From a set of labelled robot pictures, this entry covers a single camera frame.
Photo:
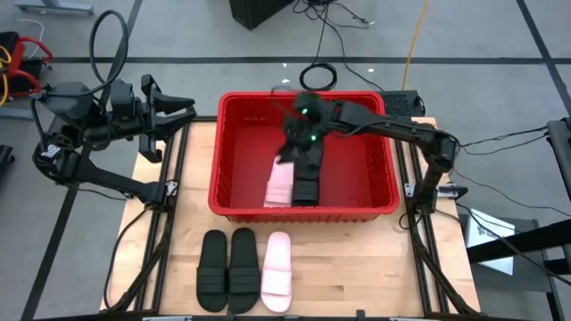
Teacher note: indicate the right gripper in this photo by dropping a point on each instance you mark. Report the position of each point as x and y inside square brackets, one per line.
[314, 120]

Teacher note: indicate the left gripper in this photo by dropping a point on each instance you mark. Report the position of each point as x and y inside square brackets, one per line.
[145, 120]

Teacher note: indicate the pink slide sandal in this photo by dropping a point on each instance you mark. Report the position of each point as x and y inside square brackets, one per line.
[276, 254]
[278, 191]

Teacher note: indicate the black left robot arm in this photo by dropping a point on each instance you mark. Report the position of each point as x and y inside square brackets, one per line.
[111, 180]

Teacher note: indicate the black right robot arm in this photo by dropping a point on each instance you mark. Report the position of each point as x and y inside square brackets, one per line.
[401, 129]

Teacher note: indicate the red plastic bin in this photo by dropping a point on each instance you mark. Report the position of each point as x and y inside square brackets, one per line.
[357, 169]

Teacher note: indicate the black perforated box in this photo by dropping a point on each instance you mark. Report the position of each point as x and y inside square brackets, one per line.
[401, 103]

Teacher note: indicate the black floor box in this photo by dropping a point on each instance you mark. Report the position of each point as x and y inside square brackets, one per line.
[259, 11]

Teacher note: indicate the grey floor plate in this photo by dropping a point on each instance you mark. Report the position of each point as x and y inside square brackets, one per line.
[18, 113]

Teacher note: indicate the grey stand foot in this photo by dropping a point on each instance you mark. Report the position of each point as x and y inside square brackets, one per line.
[53, 6]

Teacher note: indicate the red and black cart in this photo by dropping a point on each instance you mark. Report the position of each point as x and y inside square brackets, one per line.
[15, 53]

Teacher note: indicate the black table clamp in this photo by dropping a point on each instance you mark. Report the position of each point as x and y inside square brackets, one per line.
[361, 315]

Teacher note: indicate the white paper sign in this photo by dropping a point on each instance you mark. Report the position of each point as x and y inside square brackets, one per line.
[499, 263]

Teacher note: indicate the black bar stand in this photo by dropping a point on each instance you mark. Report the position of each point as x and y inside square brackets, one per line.
[526, 241]

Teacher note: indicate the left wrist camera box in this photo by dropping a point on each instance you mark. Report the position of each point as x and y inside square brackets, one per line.
[122, 100]

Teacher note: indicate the black aluminium frame rails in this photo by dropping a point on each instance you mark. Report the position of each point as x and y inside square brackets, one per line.
[417, 232]
[166, 223]

